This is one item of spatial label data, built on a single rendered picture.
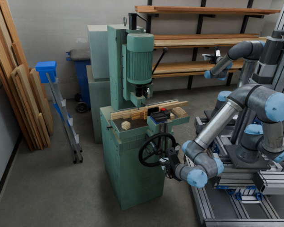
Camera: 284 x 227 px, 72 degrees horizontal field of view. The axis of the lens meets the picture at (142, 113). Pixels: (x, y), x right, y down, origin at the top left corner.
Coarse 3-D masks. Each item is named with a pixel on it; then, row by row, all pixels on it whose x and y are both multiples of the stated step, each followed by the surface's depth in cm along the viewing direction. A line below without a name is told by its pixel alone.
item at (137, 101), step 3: (132, 93) 152; (135, 93) 152; (132, 96) 152; (135, 96) 147; (141, 96) 148; (132, 99) 153; (135, 99) 146; (138, 99) 144; (141, 99) 145; (144, 99) 146; (135, 102) 148; (138, 102) 145; (141, 102) 146; (144, 102) 147; (135, 105) 149; (138, 105) 146; (141, 105) 147
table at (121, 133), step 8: (112, 120) 149; (120, 120) 150; (128, 120) 150; (136, 120) 150; (144, 120) 151; (176, 120) 154; (184, 120) 158; (120, 128) 140; (128, 128) 141; (136, 128) 141; (144, 128) 144; (120, 136) 139; (128, 136) 142
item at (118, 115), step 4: (176, 100) 170; (156, 104) 163; (160, 104) 163; (164, 104) 165; (136, 108) 156; (140, 108) 157; (144, 108) 158; (116, 112) 150; (120, 112) 150; (124, 112) 151; (112, 116) 149; (116, 116) 150; (120, 116) 152
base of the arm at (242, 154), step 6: (240, 144) 129; (234, 150) 134; (240, 150) 128; (246, 150) 125; (252, 150) 123; (258, 150) 124; (240, 156) 128; (246, 156) 126; (252, 156) 125; (258, 156) 128; (246, 162) 127; (252, 162) 126
